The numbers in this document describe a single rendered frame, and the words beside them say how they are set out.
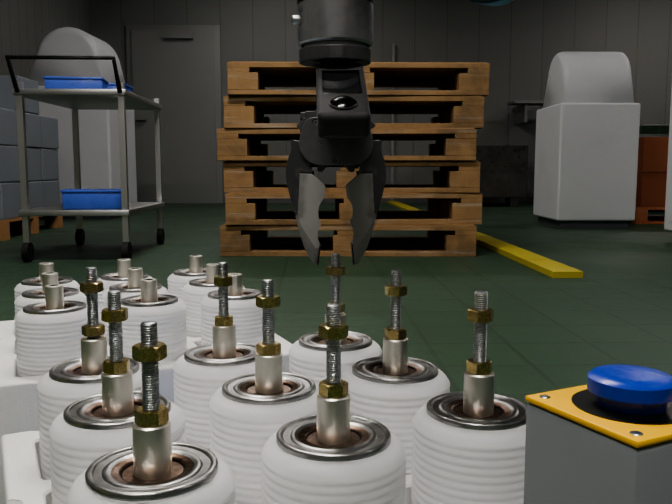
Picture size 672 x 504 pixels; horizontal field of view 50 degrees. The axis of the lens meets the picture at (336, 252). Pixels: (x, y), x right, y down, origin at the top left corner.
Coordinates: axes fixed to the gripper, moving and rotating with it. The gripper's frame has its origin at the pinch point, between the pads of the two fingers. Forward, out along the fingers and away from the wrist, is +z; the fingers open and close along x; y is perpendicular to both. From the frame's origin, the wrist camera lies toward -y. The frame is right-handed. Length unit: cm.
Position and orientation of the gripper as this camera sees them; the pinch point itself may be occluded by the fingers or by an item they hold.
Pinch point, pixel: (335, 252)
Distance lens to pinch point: 71.8
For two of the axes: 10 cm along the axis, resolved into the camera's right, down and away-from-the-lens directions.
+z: 0.0, 9.9, 1.2
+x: -10.0, 0.1, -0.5
